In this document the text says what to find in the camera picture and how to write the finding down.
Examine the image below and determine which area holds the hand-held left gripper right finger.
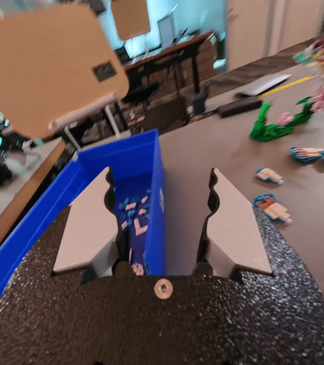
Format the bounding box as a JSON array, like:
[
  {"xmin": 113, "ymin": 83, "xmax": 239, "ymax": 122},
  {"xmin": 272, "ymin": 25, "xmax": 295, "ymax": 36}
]
[{"xmin": 196, "ymin": 168, "xmax": 273, "ymax": 281}]

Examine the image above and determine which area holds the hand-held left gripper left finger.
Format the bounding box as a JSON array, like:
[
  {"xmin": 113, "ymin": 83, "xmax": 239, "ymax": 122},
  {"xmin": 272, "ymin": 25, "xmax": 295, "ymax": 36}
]
[{"xmin": 53, "ymin": 167, "xmax": 128, "ymax": 281}]

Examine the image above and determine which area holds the pile of small lego pieces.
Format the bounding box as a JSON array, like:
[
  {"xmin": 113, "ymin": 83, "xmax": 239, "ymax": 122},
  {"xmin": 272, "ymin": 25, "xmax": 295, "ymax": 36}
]
[{"xmin": 118, "ymin": 188, "xmax": 152, "ymax": 275}]

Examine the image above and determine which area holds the blue plastic bin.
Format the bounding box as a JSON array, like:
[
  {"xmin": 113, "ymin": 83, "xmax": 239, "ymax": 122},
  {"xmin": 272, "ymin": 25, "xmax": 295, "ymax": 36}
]
[{"xmin": 0, "ymin": 129, "xmax": 167, "ymax": 297}]

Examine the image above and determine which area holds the green lego plant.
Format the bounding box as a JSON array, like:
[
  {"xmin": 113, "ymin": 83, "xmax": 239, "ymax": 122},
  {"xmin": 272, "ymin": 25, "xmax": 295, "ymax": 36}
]
[{"xmin": 249, "ymin": 97, "xmax": 315, "ymax": 141}]

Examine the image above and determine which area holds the colourful lego model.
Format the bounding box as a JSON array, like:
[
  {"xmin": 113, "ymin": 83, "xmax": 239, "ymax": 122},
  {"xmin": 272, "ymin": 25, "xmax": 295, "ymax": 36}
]
[{"xmin": 293, "ymin": 40, "xmax": 324, "ymax": 72}]

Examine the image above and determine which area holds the wooden edged table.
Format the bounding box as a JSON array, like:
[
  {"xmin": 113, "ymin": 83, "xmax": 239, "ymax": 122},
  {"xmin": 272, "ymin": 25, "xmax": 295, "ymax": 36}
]
[{"xmin": 0, "ymin": 139, "xmax": 67, "ymax": 270}]

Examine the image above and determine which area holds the black power adapter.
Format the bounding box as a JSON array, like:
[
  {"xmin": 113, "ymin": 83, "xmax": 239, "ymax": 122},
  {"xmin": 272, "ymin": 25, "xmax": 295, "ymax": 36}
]
[{"xmin": 217, "ymin": 96, "xmax": 263, "ymax": 118}]

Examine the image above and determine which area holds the dark small object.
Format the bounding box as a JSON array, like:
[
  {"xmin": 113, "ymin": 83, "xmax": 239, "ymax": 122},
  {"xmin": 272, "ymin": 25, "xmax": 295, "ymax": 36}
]
[{"xmin": 193, "ymin": 82, "xmax": 211, "ymax": 113}]

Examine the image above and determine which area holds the grey laptop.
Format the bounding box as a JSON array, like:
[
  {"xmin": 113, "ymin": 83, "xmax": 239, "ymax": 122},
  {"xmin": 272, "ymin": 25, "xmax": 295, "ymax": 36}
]
[{"xmin": 233, "ymin": 73, "xmax": 293, "ymax": 96}]

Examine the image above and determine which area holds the yellow tape strip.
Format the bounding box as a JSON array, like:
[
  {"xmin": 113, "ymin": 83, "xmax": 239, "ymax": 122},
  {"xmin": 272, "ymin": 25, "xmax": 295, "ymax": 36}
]
[{"xmin": 260, "ymin": 75, "xmax": 317, "ymax": 98}]

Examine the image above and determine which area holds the dark wooden desk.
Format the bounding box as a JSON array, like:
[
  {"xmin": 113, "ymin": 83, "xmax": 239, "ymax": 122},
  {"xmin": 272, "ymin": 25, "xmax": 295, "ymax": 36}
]
[{"xmin": 123, "ymin": 31, "xmax": 217, "ymax": 96}]

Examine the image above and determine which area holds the white board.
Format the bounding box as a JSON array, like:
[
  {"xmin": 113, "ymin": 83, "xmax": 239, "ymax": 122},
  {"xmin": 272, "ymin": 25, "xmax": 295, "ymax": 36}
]
[{"xmin": 157, "ymin": 11, "xmax": 177, "ymax": 48}]

